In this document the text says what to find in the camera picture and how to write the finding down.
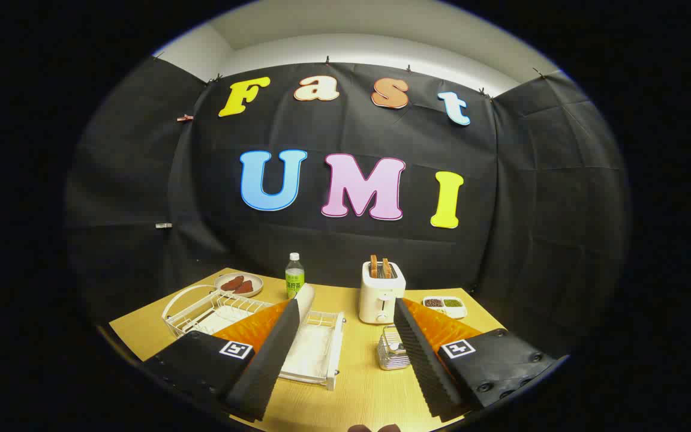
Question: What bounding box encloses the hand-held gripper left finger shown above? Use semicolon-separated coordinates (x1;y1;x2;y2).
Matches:
140;299;302;422

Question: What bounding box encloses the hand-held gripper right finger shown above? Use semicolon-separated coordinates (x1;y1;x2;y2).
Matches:
393;298;557;422

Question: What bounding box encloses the metal wire basket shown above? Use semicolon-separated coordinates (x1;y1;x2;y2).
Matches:
377;326;412;371

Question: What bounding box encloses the white wire dish rack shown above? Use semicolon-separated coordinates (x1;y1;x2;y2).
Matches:
162;284;346;391

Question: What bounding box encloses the white divided bean dish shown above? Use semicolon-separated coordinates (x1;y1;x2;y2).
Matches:
422;296;468;320

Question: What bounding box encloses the small beige sausage plate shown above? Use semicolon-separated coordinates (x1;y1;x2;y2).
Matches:
214;272;264;298

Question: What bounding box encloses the white toaster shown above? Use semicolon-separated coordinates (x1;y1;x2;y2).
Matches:
359;261;407;325

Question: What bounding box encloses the green label drink bottle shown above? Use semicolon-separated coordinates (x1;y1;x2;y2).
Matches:
286;253;305;299

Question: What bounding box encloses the black backdrop cloth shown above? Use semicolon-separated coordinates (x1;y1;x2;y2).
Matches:
65;57;631;361

